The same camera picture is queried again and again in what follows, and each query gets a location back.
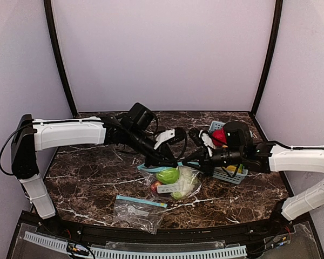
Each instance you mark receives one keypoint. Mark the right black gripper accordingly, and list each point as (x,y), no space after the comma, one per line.
(204,159)

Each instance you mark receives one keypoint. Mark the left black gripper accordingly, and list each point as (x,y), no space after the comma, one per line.
(163,157)

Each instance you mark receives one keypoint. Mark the white cauliflower toy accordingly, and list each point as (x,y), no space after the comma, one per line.
(188,182)

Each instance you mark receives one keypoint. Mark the green apple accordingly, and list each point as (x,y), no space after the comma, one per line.
(168,176)

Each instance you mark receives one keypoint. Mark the clear zip bag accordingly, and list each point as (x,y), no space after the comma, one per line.
(140,214)
(163,191)

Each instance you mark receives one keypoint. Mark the dark red pomegranate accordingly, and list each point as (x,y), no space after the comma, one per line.
(154,186)

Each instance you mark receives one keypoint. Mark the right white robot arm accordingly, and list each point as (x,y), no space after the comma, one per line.
(263,157)

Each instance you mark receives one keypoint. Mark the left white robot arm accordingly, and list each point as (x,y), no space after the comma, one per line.
(18,155)

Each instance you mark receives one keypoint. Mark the light blue plastic basket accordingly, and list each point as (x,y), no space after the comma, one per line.
(219,172)

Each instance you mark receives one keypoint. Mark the red round fruit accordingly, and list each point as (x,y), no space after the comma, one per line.
(218,138)

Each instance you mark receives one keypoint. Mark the yellow lemon toy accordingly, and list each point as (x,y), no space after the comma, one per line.
(232,168)

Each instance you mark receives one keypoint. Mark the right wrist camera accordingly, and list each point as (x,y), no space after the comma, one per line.
(202,139)

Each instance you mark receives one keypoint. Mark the white slotted cable duct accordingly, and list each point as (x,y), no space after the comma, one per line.
(130,250)

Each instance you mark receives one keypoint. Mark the right black frame post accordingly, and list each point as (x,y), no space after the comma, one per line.
(269,56)

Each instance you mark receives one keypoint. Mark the black frame post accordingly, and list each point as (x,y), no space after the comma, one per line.
(269,56)
(51,23)

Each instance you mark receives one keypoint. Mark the left black frame post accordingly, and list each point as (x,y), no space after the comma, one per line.
(51,23)

